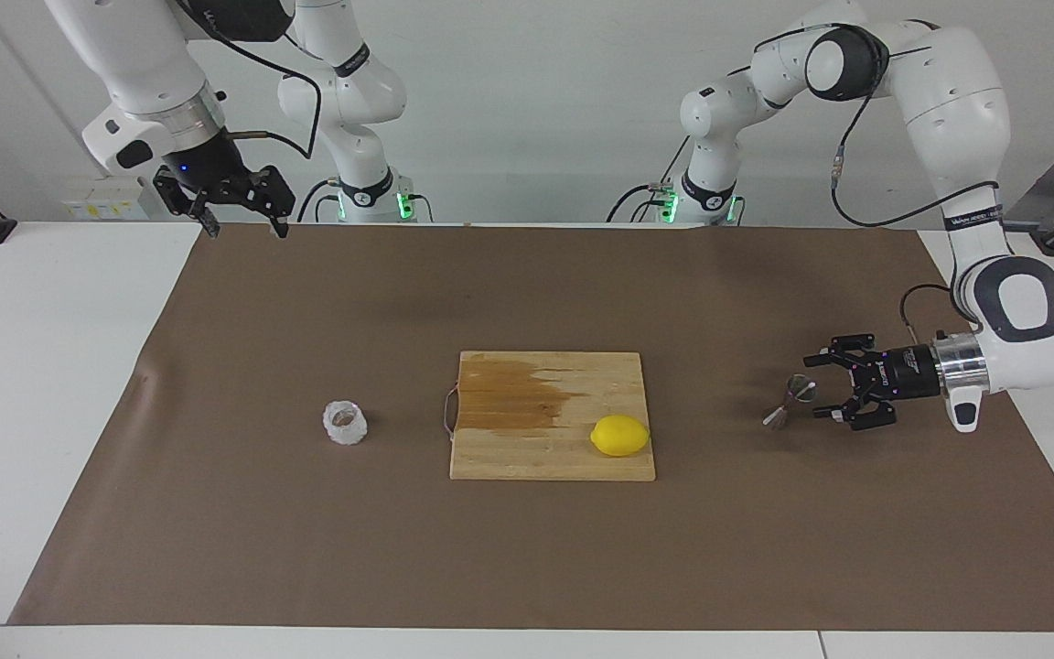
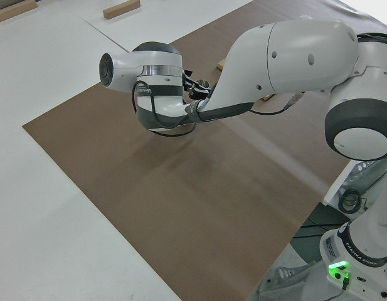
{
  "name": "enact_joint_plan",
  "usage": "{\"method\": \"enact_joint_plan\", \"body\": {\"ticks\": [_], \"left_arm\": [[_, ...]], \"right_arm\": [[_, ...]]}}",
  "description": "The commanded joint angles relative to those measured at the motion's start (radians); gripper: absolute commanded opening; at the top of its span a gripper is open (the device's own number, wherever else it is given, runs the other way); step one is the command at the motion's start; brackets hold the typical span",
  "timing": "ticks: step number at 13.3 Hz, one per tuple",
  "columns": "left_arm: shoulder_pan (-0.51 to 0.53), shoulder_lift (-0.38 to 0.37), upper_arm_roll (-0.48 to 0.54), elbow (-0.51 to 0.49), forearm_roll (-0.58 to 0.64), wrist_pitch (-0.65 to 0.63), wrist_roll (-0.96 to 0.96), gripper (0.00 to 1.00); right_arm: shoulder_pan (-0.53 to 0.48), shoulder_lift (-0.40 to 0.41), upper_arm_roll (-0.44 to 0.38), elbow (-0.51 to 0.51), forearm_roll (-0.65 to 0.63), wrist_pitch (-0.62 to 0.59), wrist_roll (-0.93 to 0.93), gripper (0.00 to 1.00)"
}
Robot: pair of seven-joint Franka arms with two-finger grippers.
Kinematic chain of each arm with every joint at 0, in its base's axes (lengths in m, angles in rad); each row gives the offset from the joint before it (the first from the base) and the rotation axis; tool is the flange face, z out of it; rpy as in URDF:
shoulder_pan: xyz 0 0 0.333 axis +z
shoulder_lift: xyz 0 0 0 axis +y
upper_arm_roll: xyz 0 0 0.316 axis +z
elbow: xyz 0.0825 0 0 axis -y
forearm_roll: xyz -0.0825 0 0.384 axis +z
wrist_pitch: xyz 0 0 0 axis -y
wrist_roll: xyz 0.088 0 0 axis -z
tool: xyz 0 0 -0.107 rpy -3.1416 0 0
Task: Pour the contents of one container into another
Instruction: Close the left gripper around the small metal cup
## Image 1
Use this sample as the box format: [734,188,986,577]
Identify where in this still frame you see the brown paper table mat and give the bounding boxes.
[7,222,1054,632]

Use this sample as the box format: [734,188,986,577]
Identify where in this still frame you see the black base cable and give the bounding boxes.
[296,178,345,223]
[607,137,702,223]

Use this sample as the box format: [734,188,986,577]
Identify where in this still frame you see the steel double jigger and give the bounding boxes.
[762,373,819,429]

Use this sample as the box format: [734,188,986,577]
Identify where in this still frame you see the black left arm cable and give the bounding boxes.
[829,87,1004,330]

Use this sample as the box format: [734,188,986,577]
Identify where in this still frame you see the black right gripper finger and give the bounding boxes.
[234,167,296,239]
[154,169,221,241]

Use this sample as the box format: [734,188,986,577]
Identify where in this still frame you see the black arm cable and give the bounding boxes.
[829,87,1004,330]
[175,0,323,161]

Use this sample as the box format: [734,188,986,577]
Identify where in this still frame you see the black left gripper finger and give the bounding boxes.
[803,334,880,378]
[811,384,898,433]

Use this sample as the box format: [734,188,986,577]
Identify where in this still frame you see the yellow lemon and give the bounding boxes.
[589,415,651,458]

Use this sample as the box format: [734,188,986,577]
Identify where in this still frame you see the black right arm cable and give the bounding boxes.
[175,0,323,161]

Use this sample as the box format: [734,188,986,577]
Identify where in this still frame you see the wooden cutting board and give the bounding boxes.
[443,351,658,483]

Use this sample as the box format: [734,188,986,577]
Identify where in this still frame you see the white wall outlet box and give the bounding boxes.
[63,177,151,221]

